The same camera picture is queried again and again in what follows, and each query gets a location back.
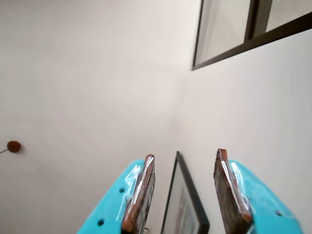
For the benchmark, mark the dark window frame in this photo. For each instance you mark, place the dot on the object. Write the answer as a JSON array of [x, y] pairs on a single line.
[[248, 36]]

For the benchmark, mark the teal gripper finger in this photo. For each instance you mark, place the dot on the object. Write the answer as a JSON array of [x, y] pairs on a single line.
[[114, 207], [256, 207]]

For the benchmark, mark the black picture frame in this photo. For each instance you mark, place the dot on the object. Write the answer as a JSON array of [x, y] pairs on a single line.
[[195, 195]]

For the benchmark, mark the round brown wall knob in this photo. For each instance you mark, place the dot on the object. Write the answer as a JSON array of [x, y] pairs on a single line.
[[13, 146]]

